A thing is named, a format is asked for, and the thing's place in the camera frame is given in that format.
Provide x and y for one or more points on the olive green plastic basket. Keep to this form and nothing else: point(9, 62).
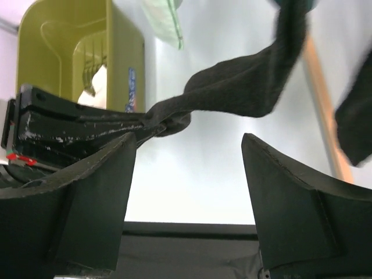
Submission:
point(63, 44)

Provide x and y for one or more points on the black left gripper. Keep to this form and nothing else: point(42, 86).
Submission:
point(58, 132)

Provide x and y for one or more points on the white sock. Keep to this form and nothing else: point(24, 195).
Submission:
point(94, 93)

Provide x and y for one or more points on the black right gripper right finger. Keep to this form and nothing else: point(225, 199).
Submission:
point(305, 220)

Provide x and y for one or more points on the wooden hanger stand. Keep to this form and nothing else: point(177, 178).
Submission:
point(325, 110)

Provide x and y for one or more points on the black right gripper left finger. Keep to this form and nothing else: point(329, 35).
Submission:
point(70, 221)

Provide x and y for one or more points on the mint green cloth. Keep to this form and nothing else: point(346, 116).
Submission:
point(163, 18)

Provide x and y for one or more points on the black sock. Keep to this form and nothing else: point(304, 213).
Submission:
point(353, 117)
point(247, 86)

